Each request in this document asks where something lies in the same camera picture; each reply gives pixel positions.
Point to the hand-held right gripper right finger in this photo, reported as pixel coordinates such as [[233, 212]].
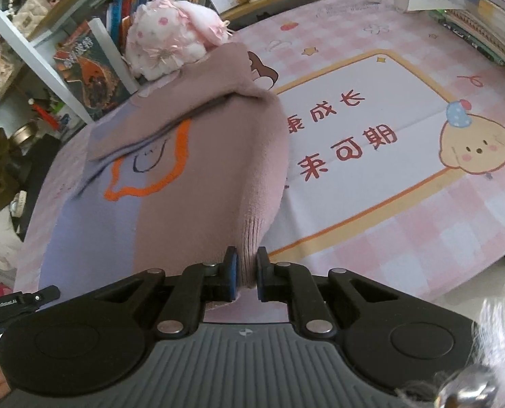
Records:
[[260, 274]]

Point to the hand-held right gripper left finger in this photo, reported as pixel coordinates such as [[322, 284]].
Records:
[[232, 273]]

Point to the pink purple knit sweater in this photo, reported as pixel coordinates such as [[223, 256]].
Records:
[[201, 170]]

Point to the round metal tin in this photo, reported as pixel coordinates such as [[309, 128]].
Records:
[[23, 134]]

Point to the pink checked printed table mat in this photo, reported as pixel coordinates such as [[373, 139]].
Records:
[[363, 93]]

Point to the dark illustrated book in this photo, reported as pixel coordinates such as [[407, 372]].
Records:
[[89, 74]]

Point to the pink white plush toy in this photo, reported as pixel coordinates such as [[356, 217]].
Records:
[[167, 34]]

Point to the clear plastic bag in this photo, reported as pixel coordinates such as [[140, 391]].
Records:
[[503, 327]]

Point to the white pearl handbag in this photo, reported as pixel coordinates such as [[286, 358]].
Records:
[[23, 8]]

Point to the green black pen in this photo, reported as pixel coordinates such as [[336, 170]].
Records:
[[469, 36]]

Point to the stack of books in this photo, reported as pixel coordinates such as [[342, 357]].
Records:
[[482, 4]]

